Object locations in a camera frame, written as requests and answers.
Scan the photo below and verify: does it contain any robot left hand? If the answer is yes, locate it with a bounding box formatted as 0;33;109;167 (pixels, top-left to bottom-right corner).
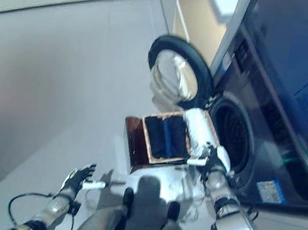
60;159;109;201

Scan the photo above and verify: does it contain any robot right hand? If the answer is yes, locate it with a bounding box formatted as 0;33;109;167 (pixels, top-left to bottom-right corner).
185;139;235;179

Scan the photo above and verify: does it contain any white garment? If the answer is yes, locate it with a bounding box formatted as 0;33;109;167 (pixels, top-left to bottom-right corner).
178;106;223;160

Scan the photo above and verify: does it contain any blue garment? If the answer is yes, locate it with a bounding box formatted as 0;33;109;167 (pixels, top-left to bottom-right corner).
157;118;177;156

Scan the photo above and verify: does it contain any black garment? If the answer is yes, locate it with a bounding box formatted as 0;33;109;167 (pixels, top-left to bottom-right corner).
140;113;194;162

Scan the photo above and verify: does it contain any dark front-load washing machine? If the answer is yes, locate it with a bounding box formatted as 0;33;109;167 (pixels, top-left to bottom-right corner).
191;0;308;217

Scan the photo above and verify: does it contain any silver robot left leg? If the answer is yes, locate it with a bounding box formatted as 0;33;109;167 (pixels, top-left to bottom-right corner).
75;182;136;230

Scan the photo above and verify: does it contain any round glass washer door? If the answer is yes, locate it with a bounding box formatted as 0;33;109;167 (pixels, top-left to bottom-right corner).
143;32;224;112

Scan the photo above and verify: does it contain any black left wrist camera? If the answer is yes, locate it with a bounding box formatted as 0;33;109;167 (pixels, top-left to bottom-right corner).
68;200;81;217

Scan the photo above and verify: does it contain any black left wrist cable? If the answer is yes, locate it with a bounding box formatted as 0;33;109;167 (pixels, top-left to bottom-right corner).
6;188;56;228

